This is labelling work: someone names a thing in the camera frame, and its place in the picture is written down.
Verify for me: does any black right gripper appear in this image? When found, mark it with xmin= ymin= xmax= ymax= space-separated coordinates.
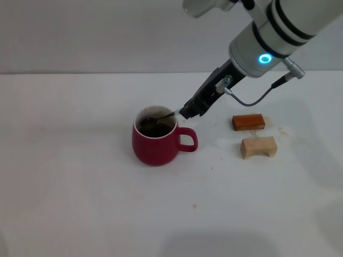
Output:
xmin=178 ymin=58 xmax=246 ymax=120

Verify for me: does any spoon with light blue handle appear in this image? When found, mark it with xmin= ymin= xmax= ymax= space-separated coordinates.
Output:
xmin=146 ymin=109 xmax=198 ymax=127

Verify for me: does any red ceramic coffee mug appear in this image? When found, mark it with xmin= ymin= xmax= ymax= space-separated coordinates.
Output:
xmin=131 ymin=105 xmax=199 ymax=167

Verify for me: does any dark brown wooden block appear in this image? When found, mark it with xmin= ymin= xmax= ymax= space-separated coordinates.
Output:
xmin=232 ymin=114 xmax=266 ymax=132

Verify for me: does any light wooden bridge block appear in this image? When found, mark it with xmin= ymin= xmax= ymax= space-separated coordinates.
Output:
xmin=240 ymin=135 xmax=277 ymax=160

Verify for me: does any grey cable with metal plugs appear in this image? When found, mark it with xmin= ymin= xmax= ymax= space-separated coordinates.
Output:
xmin=215 ymin=57 xmax=306 ymax=108

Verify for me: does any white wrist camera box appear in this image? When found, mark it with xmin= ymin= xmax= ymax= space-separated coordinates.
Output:
xmin=183 ymin=0 xmax=234 ymax=19

